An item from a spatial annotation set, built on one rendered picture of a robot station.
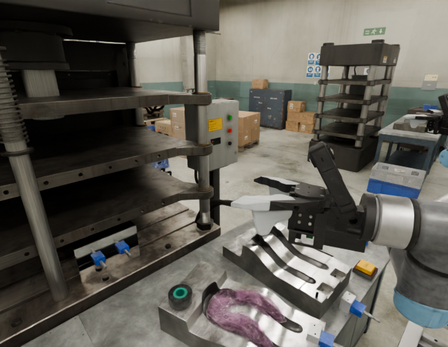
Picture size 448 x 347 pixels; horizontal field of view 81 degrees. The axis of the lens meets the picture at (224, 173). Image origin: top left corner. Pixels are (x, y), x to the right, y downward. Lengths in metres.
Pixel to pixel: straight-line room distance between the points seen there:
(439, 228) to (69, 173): 1.08
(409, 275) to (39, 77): 1.33
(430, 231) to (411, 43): 7.04
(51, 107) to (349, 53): 4.39
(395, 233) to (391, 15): 7.23
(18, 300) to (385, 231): 1.32
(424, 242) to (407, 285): 0.09
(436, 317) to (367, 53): 4.48
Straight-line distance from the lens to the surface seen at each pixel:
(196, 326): 0.99
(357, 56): 4.86
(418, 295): 0.51
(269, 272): 1.16
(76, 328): 1.19
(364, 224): 0.43
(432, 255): 0.47
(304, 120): 7.72
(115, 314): 1.18
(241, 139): 5.60
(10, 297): 1.46
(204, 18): 1.28
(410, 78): 7.37
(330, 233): 0.44
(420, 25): 7.42
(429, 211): 0.45
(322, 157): 0.41
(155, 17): 1.14
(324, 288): 1.16
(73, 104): 1.14
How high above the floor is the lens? 1.64
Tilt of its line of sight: 21 degrees down
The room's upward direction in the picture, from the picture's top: straight up
